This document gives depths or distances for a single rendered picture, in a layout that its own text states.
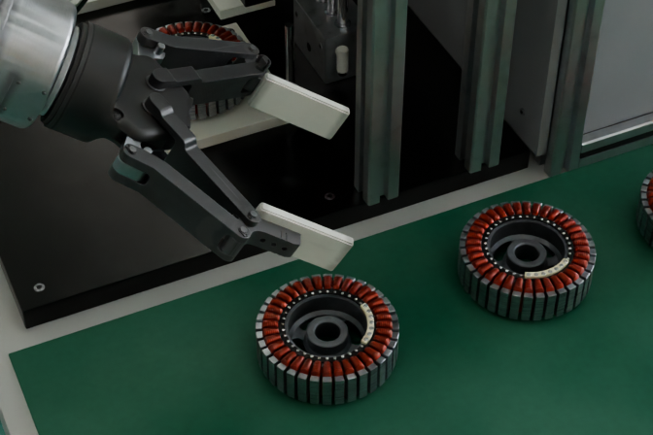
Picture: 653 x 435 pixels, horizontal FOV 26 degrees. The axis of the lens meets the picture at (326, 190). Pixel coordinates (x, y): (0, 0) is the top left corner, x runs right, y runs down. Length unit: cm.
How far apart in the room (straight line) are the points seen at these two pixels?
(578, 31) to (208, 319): 39
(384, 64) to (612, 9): 21
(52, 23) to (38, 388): 34
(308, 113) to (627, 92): 37
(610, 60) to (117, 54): 50
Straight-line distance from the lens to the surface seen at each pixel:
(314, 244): 94
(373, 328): 110
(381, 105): 115
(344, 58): 132
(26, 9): 91
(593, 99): 128
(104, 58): 92
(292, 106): 104
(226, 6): 126
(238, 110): 130
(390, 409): 110
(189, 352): 114
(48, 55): 90
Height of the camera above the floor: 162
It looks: 43 degrees down
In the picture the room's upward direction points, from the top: straight up
